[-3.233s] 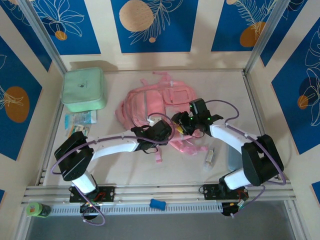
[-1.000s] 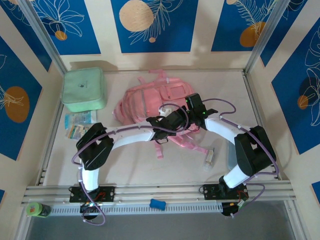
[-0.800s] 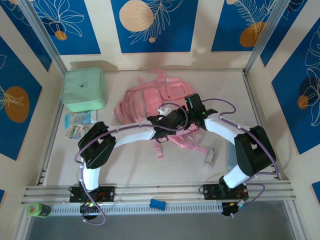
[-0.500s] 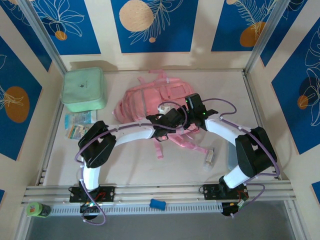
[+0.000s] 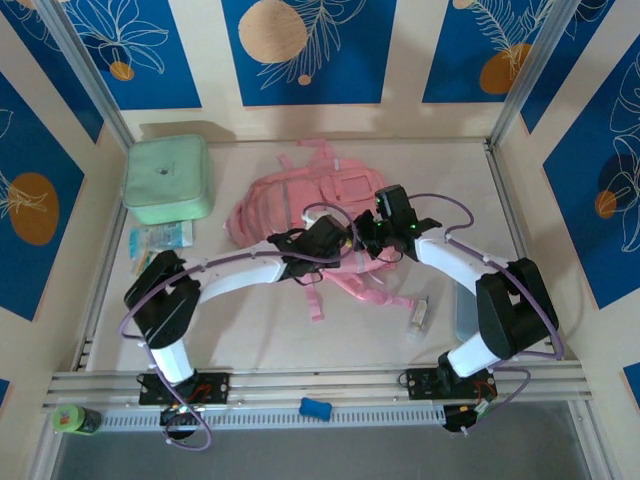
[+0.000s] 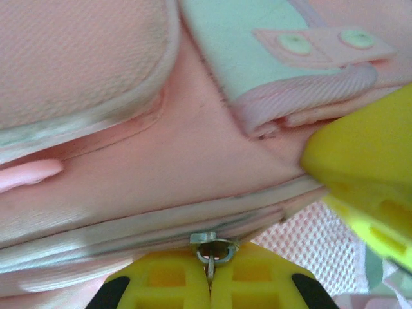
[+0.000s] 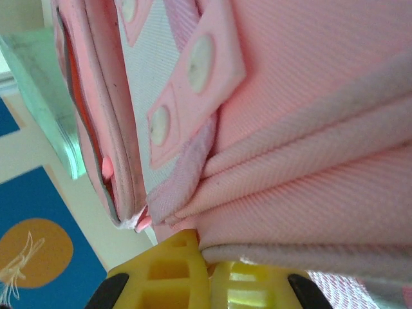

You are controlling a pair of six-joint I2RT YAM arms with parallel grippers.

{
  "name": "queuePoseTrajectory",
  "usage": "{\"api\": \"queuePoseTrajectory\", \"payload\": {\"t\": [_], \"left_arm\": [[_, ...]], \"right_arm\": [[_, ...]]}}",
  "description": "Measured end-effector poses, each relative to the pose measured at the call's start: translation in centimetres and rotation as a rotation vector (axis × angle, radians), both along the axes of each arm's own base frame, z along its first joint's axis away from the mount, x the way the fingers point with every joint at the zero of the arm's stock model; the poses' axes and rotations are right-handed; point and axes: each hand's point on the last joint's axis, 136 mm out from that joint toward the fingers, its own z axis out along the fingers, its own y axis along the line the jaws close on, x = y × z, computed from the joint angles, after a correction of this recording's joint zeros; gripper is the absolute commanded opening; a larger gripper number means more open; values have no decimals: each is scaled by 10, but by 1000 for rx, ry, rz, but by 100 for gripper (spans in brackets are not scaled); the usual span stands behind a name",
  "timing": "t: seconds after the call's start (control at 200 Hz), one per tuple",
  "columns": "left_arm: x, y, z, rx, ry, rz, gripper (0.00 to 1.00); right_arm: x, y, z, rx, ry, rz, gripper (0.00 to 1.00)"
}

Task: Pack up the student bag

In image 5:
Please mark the pink student backpack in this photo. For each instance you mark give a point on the pink student backpack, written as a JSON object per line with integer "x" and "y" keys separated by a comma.
{"x": 280, "y": 200}

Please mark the clear plastic pen box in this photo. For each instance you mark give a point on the clear plastic pen box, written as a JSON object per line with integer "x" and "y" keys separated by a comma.
{"x": 419, "y": 320}

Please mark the light blue pencil case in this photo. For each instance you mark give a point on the light blue pencil case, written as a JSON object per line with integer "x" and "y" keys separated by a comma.
{"x": 464, "y": 315}

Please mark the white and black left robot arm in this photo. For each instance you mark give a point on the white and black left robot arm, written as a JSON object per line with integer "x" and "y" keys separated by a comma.
{"x": 240, "y": 270}

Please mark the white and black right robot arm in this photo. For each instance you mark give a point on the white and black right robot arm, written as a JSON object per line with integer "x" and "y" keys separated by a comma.
{"x": 450, "y": 255}

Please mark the blue tissue packet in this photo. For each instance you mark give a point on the blue tissue packet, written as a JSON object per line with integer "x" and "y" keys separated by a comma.
{"x": 165, "y": 235}

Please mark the mint green zip case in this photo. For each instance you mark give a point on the mint green zip case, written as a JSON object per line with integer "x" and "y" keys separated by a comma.
{"x": 165, "y": 175}

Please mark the colourful card packet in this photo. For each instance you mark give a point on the colourful card packet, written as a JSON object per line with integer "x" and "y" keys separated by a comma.
{"x": 142, "y": 260}

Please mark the aluminium table side rail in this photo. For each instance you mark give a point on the aluminium table side rail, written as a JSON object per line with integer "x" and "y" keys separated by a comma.
{"x": 497, "y": 165}
{"x": 100, "y": 300}

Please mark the aluminium mounting rail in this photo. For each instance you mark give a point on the aluminium mounting rail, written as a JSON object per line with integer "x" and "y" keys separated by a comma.
{"x": 320, "y": 382}

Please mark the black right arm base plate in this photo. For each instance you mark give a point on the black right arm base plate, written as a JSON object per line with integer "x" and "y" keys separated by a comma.
{"x": 422, "y": 382}

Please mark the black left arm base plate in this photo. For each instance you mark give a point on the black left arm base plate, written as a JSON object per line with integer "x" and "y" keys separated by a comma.
{"x": 215, "y": 387}

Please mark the aluminium frame post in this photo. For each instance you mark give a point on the aluminium frame post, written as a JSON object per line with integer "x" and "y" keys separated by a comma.
{"x": 535, "y": 70}
{"x": 85, "y": 65}

